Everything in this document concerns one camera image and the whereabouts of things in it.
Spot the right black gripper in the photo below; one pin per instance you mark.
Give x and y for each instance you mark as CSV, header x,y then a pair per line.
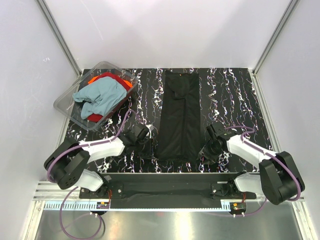
x,y
210,159

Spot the clear plastic bin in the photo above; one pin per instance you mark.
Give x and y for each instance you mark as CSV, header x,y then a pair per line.
x,y
72,110

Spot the right orange black connector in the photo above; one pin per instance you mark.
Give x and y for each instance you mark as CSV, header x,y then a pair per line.
x,y
239,206

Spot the right aluminium frame post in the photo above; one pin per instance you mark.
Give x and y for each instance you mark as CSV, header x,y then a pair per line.
x,y
275,35

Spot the orange black connector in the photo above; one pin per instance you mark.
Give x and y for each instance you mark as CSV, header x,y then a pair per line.
x,y
239,206
102,205

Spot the black t shirt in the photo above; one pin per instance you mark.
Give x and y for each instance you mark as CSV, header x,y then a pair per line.
x,y
179,136

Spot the white slotted cable duct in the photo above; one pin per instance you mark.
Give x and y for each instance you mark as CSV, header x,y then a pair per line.
x,y
54,205

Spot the red t shirt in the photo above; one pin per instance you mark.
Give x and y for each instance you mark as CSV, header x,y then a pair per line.
x,y
97,117

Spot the aluminium rail crossbar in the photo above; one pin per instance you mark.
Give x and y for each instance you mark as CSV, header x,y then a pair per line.
x,y
47,191

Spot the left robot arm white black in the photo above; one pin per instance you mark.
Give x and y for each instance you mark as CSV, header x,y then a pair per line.
x,y
67,165

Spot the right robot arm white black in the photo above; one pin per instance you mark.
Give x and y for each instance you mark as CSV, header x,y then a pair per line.
x,y
278,177

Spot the aluminium frame post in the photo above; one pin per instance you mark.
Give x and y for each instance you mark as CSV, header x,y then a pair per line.
x,y
275,35
44,8

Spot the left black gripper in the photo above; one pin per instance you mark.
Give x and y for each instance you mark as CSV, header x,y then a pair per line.
x,y
149,154

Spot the orange t shirt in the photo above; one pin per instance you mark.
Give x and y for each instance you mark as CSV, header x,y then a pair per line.
x,y
125,81

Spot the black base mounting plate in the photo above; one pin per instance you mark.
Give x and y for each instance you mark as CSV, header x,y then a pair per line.
x,y
171,189

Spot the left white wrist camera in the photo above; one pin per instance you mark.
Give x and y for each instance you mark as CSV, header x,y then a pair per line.
x,y
150,128

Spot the left aluminium frame post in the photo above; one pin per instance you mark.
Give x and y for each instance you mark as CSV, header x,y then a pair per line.
x,y
44,8

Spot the light blue t shirt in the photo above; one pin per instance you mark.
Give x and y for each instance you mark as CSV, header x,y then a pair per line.
x,y
100,96

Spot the left orange black connector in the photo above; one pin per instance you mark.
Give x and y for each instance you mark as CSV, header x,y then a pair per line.
x,y
102,205

